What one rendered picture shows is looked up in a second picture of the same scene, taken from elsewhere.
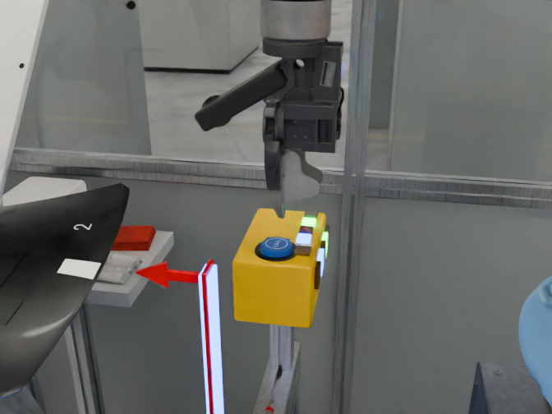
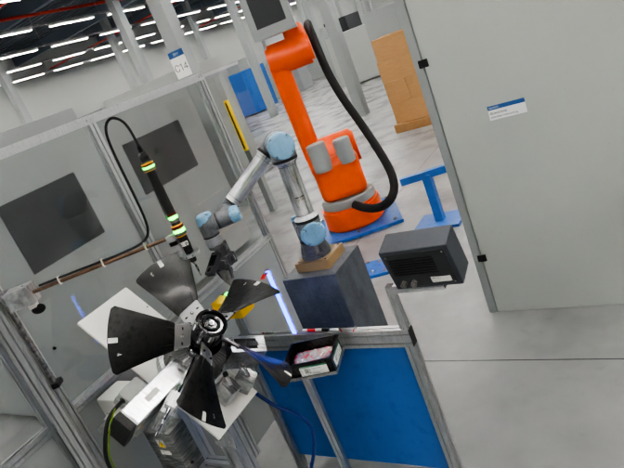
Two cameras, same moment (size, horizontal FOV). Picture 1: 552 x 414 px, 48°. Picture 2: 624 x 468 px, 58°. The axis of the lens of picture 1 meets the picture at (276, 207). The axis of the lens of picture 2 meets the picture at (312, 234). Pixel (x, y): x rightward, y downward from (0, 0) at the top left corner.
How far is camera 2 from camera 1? 221 cm
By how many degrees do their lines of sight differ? 60
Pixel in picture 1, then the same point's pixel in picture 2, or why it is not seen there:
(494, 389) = (291, 279)
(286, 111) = (227, 257)
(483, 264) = not seen: hidden behind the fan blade
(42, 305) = (263, 287)
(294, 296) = not seen: hidden behind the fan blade
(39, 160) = (88, 395)
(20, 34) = (136, 301)
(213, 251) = not seen: hidden behind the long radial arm
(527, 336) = (305, 239)
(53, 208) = (233, 289)
